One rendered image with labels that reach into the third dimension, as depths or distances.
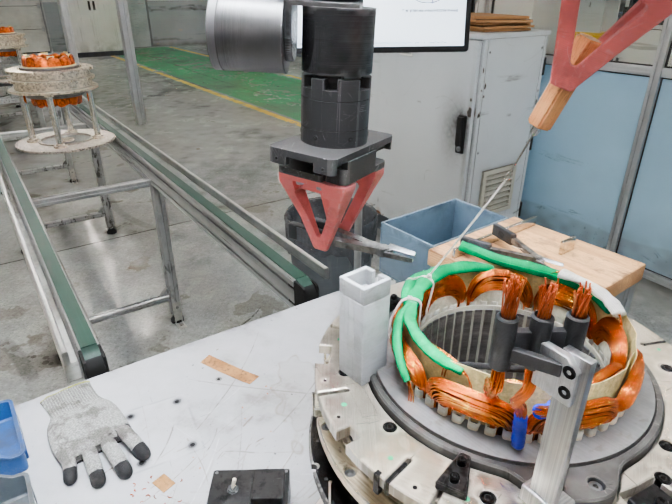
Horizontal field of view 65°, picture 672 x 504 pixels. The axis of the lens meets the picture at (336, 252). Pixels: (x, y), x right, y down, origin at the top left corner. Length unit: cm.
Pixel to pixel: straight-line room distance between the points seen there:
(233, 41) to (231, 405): 61
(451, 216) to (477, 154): 185
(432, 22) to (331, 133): 105
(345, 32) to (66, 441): 69
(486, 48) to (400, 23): 124
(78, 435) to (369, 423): 56
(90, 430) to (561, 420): 70
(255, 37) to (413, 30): 104
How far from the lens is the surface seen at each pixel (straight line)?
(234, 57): 44
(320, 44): 42
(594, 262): 75
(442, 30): 147
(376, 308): 40
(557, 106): 38
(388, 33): 143
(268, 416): 87
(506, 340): 30
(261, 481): 72
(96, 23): 1388
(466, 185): 279
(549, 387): 31
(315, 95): 43
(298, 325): 106
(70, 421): 92
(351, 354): 43
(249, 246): 145
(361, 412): 42
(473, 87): 266
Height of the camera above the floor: 138
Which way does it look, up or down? 26 degrees down
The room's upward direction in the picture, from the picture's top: straight up
